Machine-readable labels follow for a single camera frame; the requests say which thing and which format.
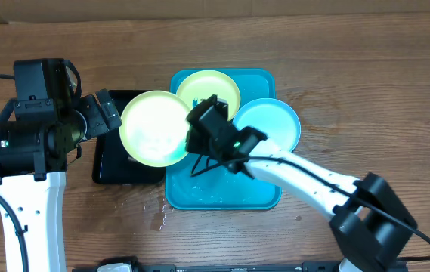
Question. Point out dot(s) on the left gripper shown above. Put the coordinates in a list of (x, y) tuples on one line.
[(99, 124)]

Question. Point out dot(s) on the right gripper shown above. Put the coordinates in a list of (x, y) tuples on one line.
[(197, 145)]

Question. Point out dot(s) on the yellow-rimmed plate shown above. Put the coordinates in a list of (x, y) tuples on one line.
[(203, 84), (154, 128)]

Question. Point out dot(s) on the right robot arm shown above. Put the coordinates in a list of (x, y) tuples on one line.
[(370, 223)]

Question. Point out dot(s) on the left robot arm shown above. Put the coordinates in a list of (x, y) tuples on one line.
[(33, 165)]

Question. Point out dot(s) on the teal plastic tray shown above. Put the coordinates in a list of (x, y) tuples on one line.
[(219, 189)]

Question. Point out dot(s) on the black plastic tray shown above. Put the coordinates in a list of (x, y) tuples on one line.
[(114, 166)]

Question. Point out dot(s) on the light blue plate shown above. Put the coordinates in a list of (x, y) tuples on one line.
[(273, 117)]

